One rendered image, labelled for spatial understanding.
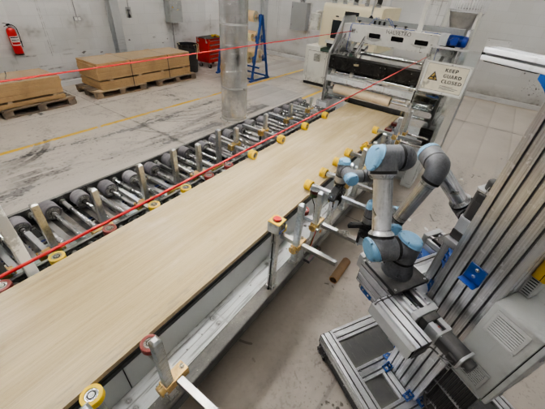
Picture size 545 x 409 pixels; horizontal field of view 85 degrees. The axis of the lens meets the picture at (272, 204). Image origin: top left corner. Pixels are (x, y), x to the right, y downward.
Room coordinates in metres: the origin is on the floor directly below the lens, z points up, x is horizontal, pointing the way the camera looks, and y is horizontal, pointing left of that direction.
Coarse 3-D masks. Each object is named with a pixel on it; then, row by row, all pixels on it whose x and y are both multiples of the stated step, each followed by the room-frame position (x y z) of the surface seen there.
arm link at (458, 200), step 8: (432, 144) 1.45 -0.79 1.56; (424, 152) 1.43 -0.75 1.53; (432, 152) 1.38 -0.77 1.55; (440, 152) 1.37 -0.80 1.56; (424, 160) 1.38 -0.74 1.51; (424, 168) 1.37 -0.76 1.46; (448, 176) 1.39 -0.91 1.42; (440, 184) 1.41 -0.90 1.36; (448, 184) 1.39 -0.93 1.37; (456, 184) 1.39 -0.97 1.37; (448, 192) 1.39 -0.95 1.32; (456, 192) 1.38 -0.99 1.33; (464, 192) 1.40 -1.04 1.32; (456, 200) 1.38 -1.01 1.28; (464, 200) 1.38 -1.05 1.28; (456, 208) 1.38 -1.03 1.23; (464, 208) 1.36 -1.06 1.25
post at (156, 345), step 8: (152, 344) 0.51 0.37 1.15; (160, 344) 0.53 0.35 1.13; (152, 352) 0.51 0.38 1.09; (160, 352) 0.52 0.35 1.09; (160, 360) 0.51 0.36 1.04; (160, 368) 0.51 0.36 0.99; (168, 368) 0.53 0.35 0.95; (160, 376) 0.52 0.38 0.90; (168, 376) 0.52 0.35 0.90; (168, 384) 0.51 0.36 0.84; (176, 392) 0.53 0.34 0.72
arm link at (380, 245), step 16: (384, 144) 1.23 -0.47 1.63; (400, 144) 1.25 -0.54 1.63; (368, 160) 1.22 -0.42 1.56; (384, 160) 1.17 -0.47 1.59; (400, 160) 1.18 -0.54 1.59; (384, 176) 1.14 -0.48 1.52; (384, 192) 1.12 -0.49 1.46; (384, 208) 1.08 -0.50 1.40; (384, 224) 1.05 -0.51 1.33; (368, 240) 1.02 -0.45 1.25; (384, 240) 1.00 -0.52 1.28; (368, 256) 0.99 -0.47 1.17; (384, 256) 0.97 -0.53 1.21
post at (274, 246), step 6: (276, 240) 1.13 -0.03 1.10; (270, 246) 1.15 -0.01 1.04; (276, 246) 1.13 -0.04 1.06; (270, 252) 1.14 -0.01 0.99; (276, 252) 1.14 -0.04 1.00; (270, 258) 1.14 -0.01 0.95; (276, 258) 1.14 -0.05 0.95; (270, 264) 1.13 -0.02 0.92; (276, 264) 1.15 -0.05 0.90; (270, 270) 1.13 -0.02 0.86; (276, 270) 1.16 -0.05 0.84; (270, 276) 1.14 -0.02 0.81; (270, 282) 1.13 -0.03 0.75; (270, 288) 1.13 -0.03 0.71
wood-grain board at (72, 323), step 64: (320, 128) 3.22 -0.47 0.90; (384, 128) 3.40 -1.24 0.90; (192, 192) 1.77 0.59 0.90; (256, 192) 1.84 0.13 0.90; (128, 256) 1.11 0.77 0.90; (192, 256) 1.15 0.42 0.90; (0, 320) 0.69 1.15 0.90; (64, 320) 0.71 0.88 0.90; (128, 320) 0.74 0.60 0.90; (0, 384) 0.44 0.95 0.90; (64, 384) 0.46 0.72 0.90
